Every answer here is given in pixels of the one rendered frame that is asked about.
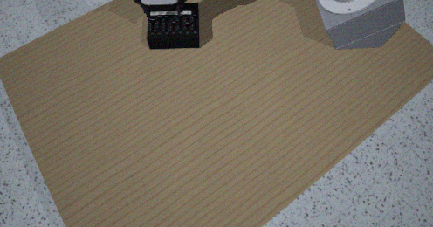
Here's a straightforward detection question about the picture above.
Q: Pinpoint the black lighting desk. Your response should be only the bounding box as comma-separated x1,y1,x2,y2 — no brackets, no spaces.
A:
147,3,199,50

